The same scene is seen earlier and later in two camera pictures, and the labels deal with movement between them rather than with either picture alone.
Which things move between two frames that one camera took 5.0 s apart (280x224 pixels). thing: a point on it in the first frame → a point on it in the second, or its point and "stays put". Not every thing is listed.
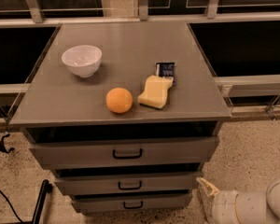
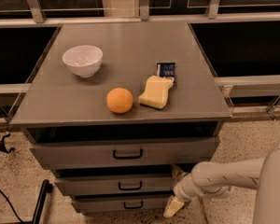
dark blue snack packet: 165,69 stays put
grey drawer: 130,202 stays put
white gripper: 224,206 → 181,189
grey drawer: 127,184 stays put
